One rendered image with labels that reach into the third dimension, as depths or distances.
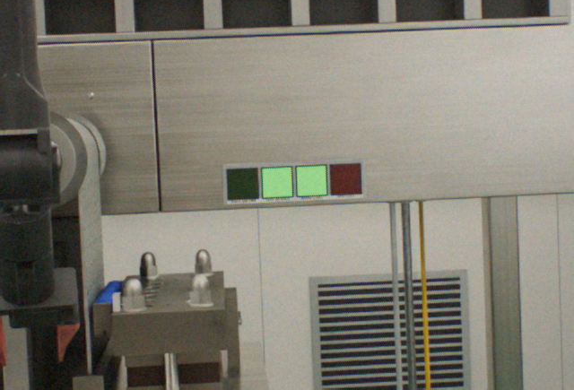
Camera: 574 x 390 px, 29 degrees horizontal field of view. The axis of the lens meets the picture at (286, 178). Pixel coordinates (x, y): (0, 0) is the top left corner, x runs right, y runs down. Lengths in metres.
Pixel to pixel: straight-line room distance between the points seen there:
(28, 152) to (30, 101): 0.05
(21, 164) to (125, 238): 3.21
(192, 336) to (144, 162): 0.44
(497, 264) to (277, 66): 0.59
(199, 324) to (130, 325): 0.10
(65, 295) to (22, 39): 0.28
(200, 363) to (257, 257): 2.65
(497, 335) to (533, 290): 2.30
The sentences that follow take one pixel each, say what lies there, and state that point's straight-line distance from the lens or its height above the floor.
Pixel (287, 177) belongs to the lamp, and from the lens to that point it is 1.91.
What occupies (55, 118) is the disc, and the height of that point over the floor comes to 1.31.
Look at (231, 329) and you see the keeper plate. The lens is 1.74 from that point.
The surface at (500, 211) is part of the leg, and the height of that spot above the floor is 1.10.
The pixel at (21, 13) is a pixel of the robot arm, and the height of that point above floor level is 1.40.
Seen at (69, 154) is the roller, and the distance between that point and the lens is 1.59.
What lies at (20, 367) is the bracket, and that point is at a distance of 1.60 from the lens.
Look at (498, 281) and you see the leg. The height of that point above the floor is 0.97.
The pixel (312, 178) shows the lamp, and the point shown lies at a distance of 1.91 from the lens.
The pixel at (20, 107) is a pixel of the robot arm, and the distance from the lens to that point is 1.08.
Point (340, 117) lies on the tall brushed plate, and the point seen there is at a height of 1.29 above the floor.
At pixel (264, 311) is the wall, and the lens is 4.30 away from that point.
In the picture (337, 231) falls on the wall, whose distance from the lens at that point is 4.28.
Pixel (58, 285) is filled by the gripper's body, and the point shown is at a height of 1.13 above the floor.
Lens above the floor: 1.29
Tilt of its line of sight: 3 degrees down
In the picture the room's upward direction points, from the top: 2 degrees counter-clockwise
